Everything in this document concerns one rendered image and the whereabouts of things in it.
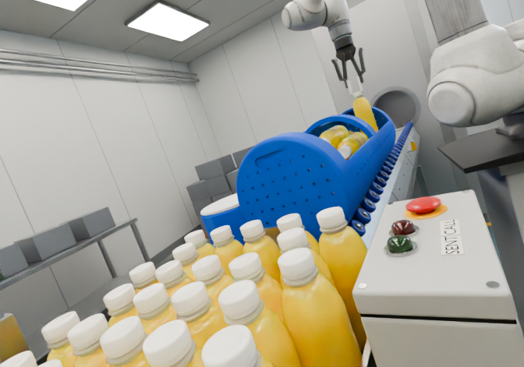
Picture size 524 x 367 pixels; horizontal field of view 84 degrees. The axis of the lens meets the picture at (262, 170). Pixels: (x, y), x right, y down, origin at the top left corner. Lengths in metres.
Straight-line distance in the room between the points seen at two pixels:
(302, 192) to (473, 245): 0.41
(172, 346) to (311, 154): 0.44
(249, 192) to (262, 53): 5.64
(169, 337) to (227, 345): 0.07
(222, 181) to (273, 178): 3.81
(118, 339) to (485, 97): 0.76
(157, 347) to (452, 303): 0.22
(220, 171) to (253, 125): 2.13
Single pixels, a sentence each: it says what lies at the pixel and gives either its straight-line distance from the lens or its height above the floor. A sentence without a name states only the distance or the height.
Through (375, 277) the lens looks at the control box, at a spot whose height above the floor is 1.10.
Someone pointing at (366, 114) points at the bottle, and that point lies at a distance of 1.32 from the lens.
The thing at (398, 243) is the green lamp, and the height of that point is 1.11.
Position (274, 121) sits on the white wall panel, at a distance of 6.13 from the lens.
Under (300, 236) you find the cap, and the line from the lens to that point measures 0.39.
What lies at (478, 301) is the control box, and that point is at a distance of 0.25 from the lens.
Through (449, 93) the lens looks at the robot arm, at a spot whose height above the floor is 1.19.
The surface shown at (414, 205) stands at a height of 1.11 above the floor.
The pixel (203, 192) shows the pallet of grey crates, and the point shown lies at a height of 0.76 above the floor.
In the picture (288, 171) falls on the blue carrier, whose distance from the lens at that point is 0.64.
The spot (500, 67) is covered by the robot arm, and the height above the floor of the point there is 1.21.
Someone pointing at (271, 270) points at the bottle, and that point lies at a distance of 0.51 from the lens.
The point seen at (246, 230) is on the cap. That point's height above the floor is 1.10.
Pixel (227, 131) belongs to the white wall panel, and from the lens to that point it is 6.61.
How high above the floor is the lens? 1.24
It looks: 6 degrees down
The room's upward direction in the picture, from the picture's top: 20 degrees counter-clockwise
